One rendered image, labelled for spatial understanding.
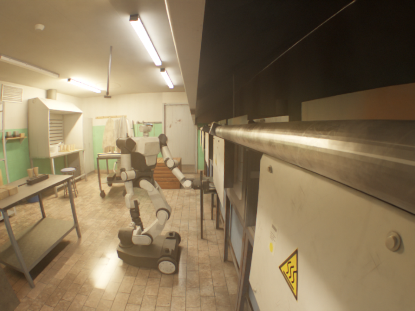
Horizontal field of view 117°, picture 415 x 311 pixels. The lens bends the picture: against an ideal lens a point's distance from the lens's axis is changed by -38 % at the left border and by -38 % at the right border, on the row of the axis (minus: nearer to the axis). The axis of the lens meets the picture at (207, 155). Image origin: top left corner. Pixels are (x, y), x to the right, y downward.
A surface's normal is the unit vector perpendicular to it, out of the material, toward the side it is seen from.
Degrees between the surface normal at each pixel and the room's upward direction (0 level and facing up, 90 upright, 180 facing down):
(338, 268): 90
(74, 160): 90
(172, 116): 90
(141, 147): 85
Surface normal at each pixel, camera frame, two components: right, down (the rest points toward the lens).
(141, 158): 0.25, 0.26
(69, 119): 0.07, 0.14
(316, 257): -1.00, 0.00
